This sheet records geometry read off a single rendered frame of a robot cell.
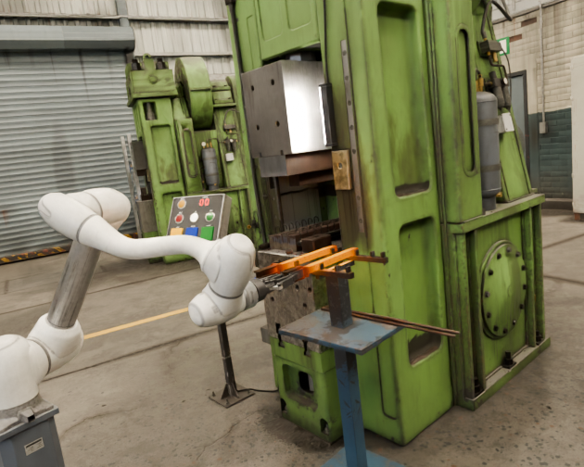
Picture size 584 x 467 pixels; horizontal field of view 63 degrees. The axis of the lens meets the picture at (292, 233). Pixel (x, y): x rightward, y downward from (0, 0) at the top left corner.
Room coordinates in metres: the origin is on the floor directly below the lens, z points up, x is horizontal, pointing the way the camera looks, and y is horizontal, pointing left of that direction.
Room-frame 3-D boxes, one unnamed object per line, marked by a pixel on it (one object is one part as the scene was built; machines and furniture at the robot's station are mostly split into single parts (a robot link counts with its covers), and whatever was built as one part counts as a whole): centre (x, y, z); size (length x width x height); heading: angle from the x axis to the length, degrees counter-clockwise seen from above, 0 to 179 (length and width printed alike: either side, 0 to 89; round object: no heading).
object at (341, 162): (2.09, -0.25, 1.27); 0.09 x 0.02 x 0.17; 40
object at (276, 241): (2.38, -0.11, 0.96); 0.42 x 0.20 x 0.09; 130
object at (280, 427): (2.22, 0.09, 0.01); 0.58 x 0.39 x 0.01; 40
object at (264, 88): (2.35, -0.14, 1.56); 0.42 x 0.39 x 0.40; 130
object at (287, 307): (2.35, -0.15, 0.69); 0.56 x 0.38 x 0.45; 130
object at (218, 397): (2.63, 0.47, 0.05); 0.22 x 0.22 x 0.09; 40
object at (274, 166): (2.38, -0.11, 1.32); 0.42 x 0.20 x 0.10; 130
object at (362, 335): (1.73, -0.15, 0.70); 0.40 x 0.30 x 0.02; 45
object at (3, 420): (1.54, 1.01, 0.63); 0.22 x 0.18 x 0.06; 49
